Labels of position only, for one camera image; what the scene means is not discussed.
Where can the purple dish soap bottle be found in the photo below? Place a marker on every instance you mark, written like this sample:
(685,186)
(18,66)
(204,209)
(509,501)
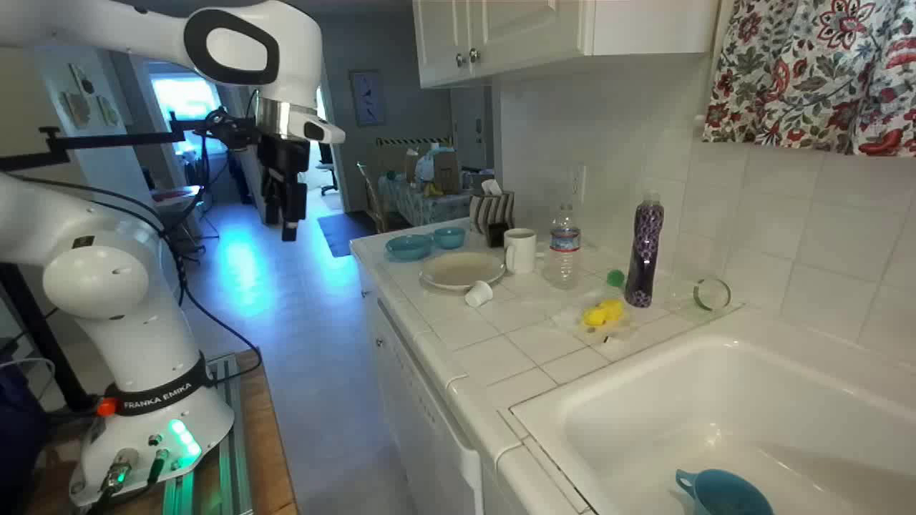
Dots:
(646,253)

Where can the yellow sponge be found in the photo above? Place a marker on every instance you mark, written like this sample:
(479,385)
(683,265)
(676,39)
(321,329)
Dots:
(602,316)

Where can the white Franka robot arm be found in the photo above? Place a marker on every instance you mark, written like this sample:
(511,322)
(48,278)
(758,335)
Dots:
(124,288)

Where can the striped kitchen towel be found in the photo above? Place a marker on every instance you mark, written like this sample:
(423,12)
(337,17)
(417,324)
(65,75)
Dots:
(493,203)

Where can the white floral mug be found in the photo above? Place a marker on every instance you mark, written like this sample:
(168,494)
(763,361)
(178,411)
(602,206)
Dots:
(519,253)

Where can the white round plate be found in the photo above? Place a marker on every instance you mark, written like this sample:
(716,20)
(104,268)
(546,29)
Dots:
(458,271)

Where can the clear plastic water bottle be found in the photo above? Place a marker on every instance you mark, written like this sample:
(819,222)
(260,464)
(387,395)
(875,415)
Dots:
(564,251)

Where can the blue bowl in sink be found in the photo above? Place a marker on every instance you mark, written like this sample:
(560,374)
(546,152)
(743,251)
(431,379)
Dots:
(720,494)

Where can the clear glass with green rim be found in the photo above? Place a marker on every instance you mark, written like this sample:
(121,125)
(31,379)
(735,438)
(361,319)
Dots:
(699,292)

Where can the cluttered dish rack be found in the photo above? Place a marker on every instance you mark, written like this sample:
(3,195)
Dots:
(426,195)

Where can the teal bowl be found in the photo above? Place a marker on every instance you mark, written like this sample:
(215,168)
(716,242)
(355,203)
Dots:
(411,246)
(450,236)

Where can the black measuring cup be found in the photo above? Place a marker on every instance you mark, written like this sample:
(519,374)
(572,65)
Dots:
(496,236)

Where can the silver cabinet knob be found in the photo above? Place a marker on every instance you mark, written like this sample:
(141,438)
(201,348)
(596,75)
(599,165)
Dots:
(461,59)
(474,55)

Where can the small white cup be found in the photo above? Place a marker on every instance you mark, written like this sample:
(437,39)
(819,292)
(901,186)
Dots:
(479,292)

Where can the white dishwasher front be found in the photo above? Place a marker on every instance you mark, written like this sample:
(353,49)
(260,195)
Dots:
(420,431)

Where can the white upper cabinet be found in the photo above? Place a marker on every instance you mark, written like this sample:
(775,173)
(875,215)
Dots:
(534,29)

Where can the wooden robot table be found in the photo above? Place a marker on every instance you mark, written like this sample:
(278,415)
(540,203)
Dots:
(268,447)

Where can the blue floor mat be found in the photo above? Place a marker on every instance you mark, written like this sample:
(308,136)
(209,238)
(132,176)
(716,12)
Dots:
(338,232)

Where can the framed wall picture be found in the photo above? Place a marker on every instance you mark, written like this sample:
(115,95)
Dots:
(368,98)

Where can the clear plastic dish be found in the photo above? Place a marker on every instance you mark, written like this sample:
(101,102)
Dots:
(572,316)

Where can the floral curtain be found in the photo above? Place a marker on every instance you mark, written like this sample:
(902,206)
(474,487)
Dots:
(812,73)

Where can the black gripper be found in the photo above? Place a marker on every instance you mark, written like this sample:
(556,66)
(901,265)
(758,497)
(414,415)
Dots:
(284,176)

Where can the small green object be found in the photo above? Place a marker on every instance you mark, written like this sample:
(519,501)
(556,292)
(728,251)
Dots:
(617,278)

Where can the black camera boom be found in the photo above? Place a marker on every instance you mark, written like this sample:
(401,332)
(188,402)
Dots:
(115,142)

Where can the white kitchen sink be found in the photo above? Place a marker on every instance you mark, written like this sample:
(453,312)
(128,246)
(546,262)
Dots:
(745,418)

